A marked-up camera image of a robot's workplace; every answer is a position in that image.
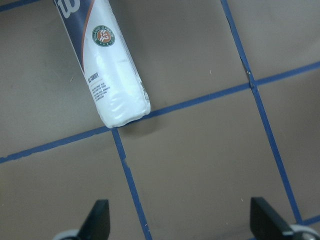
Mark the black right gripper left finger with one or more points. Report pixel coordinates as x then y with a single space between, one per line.
97 224

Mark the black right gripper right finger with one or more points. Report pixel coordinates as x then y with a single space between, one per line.
265 223

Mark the white blue tennis ball can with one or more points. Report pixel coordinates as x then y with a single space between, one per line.
105 60

